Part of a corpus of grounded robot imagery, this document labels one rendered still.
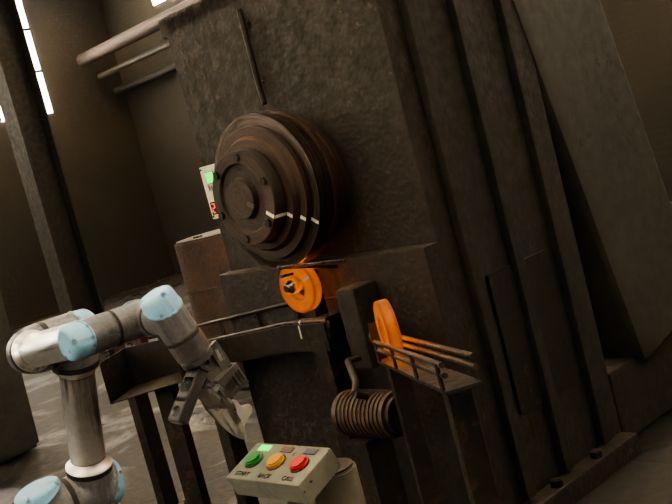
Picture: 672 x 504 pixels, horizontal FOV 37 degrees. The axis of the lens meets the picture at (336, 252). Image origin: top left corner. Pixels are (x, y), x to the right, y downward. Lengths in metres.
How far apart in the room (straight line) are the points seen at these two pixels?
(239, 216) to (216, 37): 0.64
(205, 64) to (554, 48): 1.12
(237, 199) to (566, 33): 1.21
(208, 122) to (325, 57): 0.62
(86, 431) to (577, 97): 1.85
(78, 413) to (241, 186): 0.83
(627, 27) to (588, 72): 5.72
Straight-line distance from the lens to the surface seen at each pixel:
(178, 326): 2.00
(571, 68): 3.36
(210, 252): 5.81
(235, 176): 2.94
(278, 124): 2.87
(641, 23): 9.08
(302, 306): 3.02
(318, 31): 2.92
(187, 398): 2.03
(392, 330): 2.51
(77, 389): 2.48
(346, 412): 2.73
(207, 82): 3.34
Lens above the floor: 1.19
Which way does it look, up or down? 6 degrees down
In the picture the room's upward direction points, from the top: 15 degrees counter-clockwise
